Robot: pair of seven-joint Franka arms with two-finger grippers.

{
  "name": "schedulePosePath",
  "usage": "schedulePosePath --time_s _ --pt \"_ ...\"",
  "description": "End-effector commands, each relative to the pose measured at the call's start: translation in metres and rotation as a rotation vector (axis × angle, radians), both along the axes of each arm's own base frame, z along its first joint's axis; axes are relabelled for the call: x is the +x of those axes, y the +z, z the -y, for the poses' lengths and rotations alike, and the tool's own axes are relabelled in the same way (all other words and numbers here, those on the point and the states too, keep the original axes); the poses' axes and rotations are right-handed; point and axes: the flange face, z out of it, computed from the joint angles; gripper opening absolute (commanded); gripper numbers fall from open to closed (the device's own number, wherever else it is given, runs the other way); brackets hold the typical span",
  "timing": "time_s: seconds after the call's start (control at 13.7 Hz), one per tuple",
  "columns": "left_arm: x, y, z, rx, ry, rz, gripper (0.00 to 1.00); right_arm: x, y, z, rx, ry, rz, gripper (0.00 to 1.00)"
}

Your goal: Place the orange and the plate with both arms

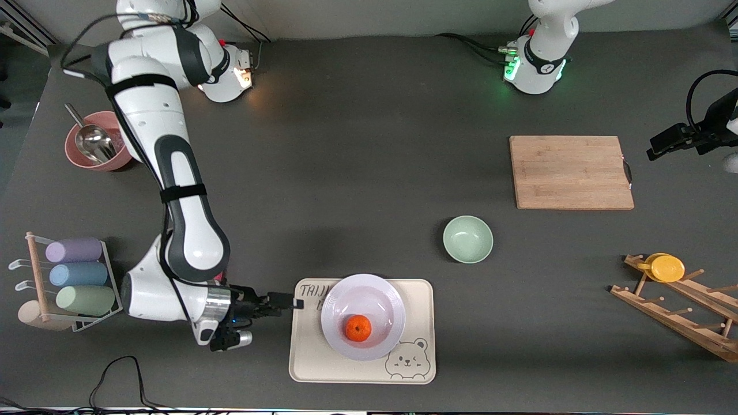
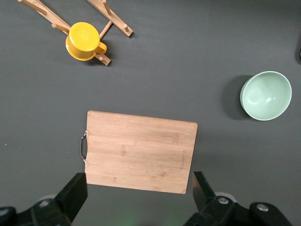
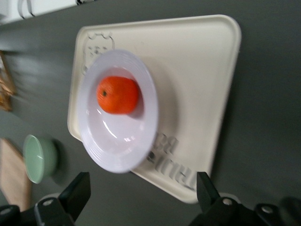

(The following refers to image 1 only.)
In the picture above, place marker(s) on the light green bowl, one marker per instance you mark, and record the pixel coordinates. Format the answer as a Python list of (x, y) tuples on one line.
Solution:
[(467, 239)]

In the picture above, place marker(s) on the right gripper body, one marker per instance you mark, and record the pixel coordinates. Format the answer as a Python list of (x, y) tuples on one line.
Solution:
[(247, 305)]

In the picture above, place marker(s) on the pink bowl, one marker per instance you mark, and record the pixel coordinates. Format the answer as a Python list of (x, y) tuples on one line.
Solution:
[(78, 158)]

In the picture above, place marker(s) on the wooden cutting board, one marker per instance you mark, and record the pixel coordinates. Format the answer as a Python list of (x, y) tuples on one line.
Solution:
[(565, 173)]

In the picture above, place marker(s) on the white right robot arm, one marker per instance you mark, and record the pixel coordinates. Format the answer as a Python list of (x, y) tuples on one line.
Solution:
[(150, 115)]

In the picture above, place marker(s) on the purple cup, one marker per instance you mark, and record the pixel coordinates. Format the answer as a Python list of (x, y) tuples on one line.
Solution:
[(74, 251)]

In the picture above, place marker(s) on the pink folded cloth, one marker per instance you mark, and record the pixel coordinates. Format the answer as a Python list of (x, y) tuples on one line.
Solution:
[(220, 279)]

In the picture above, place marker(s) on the white round plate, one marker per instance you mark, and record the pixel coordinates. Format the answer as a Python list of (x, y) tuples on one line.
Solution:
[(363, 300)]

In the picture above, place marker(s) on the wooden rack rod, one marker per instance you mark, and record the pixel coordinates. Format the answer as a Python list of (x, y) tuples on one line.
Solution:
[(38, 276)]

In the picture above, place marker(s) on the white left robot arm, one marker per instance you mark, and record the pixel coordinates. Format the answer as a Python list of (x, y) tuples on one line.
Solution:
[(545, 57)]

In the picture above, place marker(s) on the green cup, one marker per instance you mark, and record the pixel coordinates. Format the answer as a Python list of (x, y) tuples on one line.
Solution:
[(85, 300)]

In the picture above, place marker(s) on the grey metal rail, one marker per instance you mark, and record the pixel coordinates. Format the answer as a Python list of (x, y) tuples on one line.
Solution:
[(23, 33)]

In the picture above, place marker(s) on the wooden peg drying rack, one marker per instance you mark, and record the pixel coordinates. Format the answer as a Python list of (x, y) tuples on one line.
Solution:
[(680, 325)]

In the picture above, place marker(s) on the beige cup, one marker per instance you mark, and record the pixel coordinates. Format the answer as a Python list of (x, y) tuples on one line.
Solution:
[(29, 316)]

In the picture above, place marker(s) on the orange fruit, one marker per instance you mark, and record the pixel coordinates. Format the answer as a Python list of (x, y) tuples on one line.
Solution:
[(358, 328)]

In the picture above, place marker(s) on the blue cup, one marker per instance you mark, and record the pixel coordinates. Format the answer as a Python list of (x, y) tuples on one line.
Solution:
[(78, 274)]

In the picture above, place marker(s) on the cream bear print tray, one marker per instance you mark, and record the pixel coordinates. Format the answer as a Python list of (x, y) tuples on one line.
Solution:
[(305, 357)]

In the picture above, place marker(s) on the metal scoop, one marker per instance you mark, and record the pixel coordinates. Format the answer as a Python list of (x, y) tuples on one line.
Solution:
[(95, 143)]

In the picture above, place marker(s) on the yellow cup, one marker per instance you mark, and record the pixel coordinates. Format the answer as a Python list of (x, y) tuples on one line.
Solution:
[(667, 268)]

